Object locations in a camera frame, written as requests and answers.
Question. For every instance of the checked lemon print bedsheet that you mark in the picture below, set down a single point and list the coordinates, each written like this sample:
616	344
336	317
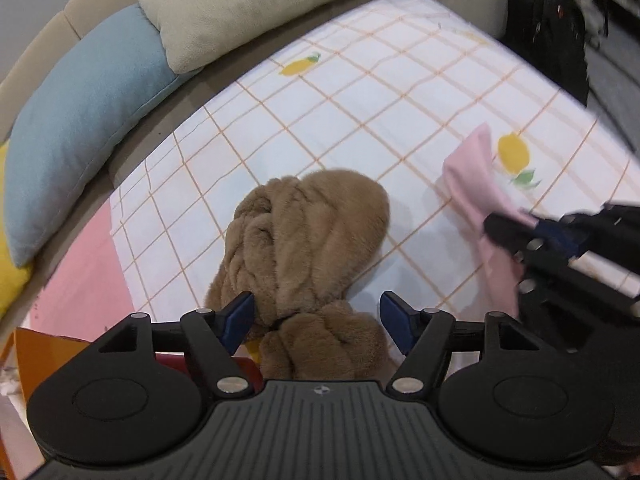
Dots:
350	110

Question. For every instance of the brown plush toy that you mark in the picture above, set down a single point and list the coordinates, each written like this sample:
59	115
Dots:
310	230

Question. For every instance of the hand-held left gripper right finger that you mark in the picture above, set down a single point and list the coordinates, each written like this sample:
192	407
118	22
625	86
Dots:
395	320

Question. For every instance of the pink cloth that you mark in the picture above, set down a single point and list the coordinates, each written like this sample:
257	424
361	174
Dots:
475	180

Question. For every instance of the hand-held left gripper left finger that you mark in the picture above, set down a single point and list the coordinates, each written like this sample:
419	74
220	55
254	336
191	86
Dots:
240	317

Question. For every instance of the beige sofa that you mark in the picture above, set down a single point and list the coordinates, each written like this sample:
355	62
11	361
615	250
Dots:
35	45

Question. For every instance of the yellow pillow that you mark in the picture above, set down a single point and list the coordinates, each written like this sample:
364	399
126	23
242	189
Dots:
10	280

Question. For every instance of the orange rimmed storage box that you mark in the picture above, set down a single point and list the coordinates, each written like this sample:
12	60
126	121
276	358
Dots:
45	355

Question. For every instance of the light blue pillow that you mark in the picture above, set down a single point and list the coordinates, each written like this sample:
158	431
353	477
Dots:
80	125

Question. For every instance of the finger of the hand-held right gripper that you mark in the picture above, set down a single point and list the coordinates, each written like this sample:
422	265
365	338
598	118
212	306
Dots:
552	234
505	232

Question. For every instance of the beige pillow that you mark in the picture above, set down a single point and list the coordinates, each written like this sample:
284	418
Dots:
240	10

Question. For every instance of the black backpack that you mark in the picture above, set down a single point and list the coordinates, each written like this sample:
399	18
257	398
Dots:
545	30

